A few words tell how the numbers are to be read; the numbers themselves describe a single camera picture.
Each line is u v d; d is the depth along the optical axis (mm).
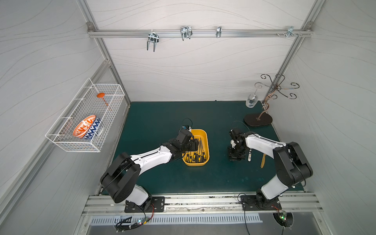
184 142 678
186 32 764
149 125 1045
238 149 752
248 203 733
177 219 703
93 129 584
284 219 717
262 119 1060
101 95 785
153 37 783
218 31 737
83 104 690
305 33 780
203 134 955
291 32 764
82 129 638
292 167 465
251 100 955
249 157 899
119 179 426
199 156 905
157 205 734
